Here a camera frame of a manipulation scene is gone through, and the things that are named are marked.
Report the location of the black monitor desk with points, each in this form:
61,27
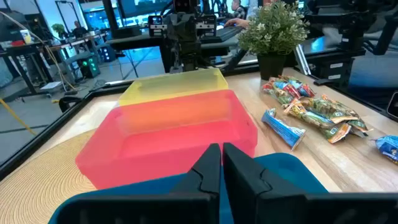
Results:
133,40

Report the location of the pink translucent plastic bin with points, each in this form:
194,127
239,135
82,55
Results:
174,140

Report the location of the computer tower with green lights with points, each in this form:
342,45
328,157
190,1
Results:
89,66

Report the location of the black workshop desk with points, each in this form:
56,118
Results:
21,53

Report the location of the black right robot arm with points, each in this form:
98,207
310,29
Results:
183,37

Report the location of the chips bag lying on table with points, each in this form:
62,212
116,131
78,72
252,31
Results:
332,109

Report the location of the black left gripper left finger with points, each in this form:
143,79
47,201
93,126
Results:
199,186

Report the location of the blue translucent plastic bin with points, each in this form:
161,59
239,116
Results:
289,171

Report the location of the blue wrapped granola bar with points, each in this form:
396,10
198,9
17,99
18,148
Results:
283,129
388,149

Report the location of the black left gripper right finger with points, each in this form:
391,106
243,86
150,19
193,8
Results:
248,186

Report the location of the black keyboard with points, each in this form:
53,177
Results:
224,33

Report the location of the small background potted plant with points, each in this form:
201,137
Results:
58,28

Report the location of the round beige woven placemat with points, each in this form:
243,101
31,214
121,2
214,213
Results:
37,186

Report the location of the red and blue granola bar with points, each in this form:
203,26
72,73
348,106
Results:
306,90
273,91
290,89

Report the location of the green and orange granola bar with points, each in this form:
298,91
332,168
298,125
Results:
339,132
308,117

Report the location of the person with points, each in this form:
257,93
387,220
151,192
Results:
79,30
238,11

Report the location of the potted plant in black pot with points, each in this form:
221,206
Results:
273,28

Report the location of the yellow translucent plastic bin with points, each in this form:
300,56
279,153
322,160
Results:
174,84

